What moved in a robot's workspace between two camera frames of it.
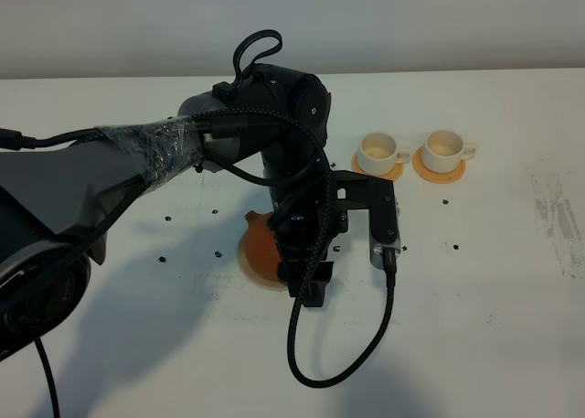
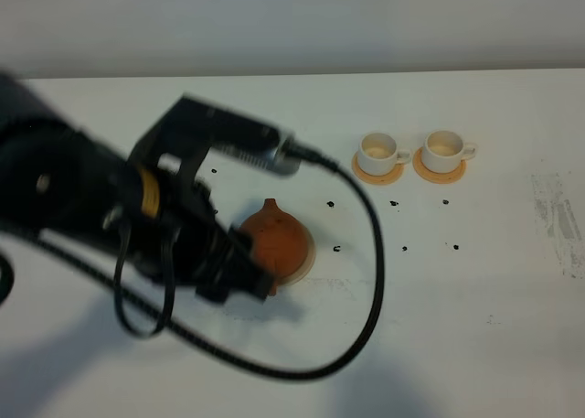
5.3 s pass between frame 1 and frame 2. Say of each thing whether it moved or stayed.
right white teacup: stayed
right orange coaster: stayed
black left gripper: moved
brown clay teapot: stayed
